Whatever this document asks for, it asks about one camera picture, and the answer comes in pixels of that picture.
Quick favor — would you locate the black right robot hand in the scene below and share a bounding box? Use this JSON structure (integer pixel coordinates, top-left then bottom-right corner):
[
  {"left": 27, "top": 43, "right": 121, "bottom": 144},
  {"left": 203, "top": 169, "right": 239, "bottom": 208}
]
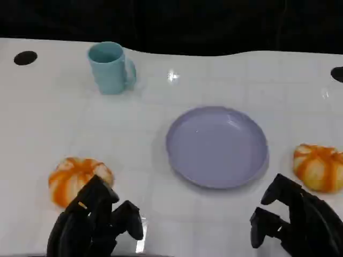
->
[{"left": 249, "top": 173, "right": 343, "bottom": 257}]

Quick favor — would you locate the orange and white bread roll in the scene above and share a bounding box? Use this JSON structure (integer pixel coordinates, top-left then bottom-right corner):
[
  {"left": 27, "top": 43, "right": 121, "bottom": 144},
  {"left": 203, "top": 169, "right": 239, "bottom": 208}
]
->
[
  {"left": 48, "top": 157, "right": 115, "bottom": 209},
  {"left": 292, "top": 143, "right": 343, "bottom": 193}
]

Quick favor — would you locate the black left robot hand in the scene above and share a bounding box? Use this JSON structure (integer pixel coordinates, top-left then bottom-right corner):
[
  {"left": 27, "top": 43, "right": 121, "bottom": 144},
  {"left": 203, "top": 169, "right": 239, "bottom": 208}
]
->
[{"left": 47, "top": 174, "right": 145, "bottom": 257}]

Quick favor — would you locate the lilac plate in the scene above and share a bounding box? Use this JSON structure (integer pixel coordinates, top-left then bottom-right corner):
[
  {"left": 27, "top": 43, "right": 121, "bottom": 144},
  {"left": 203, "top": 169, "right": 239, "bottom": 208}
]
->
[{"left": 165, "top": 105, "right": 270, "bottom": 190}]

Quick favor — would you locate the pale green mug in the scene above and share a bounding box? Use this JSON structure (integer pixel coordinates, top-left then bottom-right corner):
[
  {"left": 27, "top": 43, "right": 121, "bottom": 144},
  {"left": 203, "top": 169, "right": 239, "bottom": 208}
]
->
[{"left": 87, "top": 41, "right": 137, "bottom": 95}]

